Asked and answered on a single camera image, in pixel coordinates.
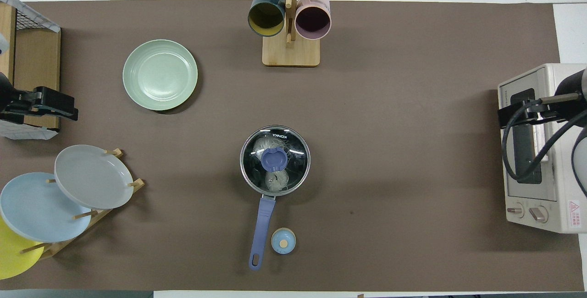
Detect light blue plate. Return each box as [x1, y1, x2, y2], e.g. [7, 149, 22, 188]
[0, 172, 92, 243]

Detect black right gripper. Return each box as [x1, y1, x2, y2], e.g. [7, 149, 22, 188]
[498, 99, 558, 129]

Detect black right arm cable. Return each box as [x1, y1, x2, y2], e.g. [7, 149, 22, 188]
[502, 93, 587, 198]

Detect black wire basket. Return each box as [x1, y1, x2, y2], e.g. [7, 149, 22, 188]
[0, 7, 61, 141]

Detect light green plate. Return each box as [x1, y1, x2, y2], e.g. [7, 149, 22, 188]
[122, 39, 199, 111]

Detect pink mug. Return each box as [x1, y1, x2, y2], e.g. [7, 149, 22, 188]
[295, 0, 332, 40]

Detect glass lid with blue knob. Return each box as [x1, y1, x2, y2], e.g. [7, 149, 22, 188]
[241, 126, 310, 196]

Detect white toaster oven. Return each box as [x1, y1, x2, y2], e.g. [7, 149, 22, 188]
[498, 63, 587, 234]

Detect yellow plate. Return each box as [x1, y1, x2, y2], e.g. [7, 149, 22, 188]
[0, 215, 45, 280]

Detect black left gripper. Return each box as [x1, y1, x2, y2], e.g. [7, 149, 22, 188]
[0, 86, 79, 122]

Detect wooden shelf rack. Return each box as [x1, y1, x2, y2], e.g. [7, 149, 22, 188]
[0, 4, 61, 130]

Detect wooden plate rack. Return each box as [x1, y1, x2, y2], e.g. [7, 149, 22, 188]
[21, 148, 145, 259]

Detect dark teal mug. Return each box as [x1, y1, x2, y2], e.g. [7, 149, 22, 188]
[248, 0, 286, 37]

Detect white vermicelli bundle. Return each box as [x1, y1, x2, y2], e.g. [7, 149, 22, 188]
[254, 135, 293, 193]

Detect brown table mat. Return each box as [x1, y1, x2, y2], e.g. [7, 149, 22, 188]
[0, 0, 561, 292]

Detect grey plate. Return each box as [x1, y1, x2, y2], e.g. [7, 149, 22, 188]
[54, 145, 134, 210]

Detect wooden mug rack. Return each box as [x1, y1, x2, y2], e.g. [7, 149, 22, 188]
[246, 0, 336, 67]

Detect dark blue saucepan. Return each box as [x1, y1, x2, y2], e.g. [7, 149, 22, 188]
[240, 125, 311, 271]

